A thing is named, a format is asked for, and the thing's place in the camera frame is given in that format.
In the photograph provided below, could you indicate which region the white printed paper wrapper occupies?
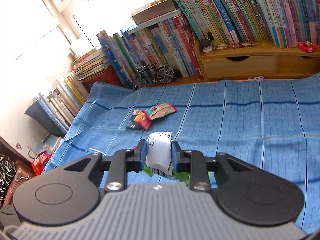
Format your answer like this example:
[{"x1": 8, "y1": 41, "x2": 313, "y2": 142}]
[{"x1": 145, "y1": 132, "x2": 173, "y2": 178}]

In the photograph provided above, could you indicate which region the rice snack packet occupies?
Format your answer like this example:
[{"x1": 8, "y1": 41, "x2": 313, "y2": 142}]
[{"x1": 144, "y1": 103, "x2": 177, "y2": 120}]

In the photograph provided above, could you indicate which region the stack of flat books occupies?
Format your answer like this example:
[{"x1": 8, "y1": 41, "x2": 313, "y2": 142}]
[{"x1": 71, "y1": 48, "x2": 111, "y2": 81}]

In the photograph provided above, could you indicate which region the green plastic wrapper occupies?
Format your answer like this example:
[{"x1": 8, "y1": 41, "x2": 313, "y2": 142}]
[{"x1": 143, "y1": 165, "x2": 190, "y2": 186}]

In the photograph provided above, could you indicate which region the dark colourful snack wrapper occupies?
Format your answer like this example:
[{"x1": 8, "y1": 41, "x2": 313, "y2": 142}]
[{"x1": 126, "y1": 109, "x2": 152, "y2": 130}]

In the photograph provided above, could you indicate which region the miniature black bicycle model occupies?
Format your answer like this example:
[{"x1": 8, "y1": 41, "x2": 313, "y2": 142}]
[{"x1": 132, "y1": 63, "x2": 175, "y2": 90}]

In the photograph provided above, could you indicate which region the red storage box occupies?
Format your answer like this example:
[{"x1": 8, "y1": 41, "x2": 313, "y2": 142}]
[{"x1": 82, "y1": 66, "x2": 123, "y2": 87}]

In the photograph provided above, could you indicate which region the red plastic bag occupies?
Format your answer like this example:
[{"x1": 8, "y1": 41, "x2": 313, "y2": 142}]
[{"x1": 31, "y1": 151, "x2": 52, "y2": 176}]

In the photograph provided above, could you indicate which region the blue striped tablecloth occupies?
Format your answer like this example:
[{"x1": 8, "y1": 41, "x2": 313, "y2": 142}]
[{"x1": 44, "y1": 74, "x2": 319, "y2": 233}]

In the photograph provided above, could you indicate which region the dark blue waste bin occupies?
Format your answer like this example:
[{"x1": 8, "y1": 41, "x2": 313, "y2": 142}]
[{"x1": 24, "y1": 98, "x2": 67, "y2": 138}]

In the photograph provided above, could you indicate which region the pink rose gold suitcase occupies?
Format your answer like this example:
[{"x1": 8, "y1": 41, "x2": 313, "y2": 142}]
[{"x1": 3, "y1": 160, "x2": 35, "y2": 206}]

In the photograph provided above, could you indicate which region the small cat figurine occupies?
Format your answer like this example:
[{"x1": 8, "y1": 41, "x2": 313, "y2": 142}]
[{"x1": 200, "y1": 31, "x2": 214, "y2": 54}]

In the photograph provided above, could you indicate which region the wooden desk drawer organizer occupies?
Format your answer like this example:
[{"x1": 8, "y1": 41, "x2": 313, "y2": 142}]
[{"x1": 193, "y1": 41, "x2": 319, "y2": 80}]

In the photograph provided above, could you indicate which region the red book thick spine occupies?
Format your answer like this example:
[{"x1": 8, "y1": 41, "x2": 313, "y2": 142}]
[{"x1": 173, "y1": 14, "x2": 203, "y2": 81}]

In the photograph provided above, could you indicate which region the red small toy on shelf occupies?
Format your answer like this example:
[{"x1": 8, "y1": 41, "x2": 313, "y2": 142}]
[{"x1": 299, "y1": 41, "x2": 316, "y2": 53}]

